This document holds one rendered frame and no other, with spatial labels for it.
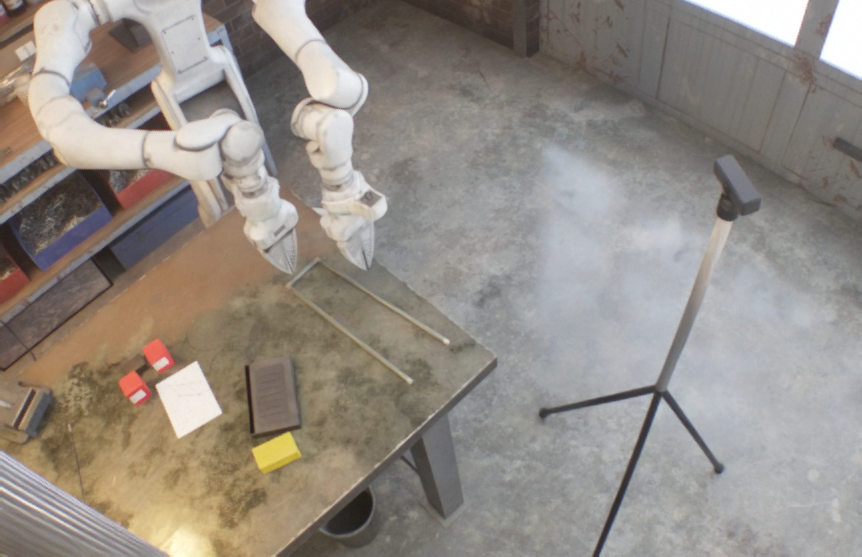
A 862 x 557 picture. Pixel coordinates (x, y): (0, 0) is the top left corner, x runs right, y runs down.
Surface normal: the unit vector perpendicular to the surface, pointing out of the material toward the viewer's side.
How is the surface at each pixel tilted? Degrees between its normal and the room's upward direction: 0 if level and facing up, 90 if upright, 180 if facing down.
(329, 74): 42
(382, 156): 0
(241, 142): 87
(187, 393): 0
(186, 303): 0
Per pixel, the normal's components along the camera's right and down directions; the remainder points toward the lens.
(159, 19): 0.59, 0.74
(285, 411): -0.12, -0.59
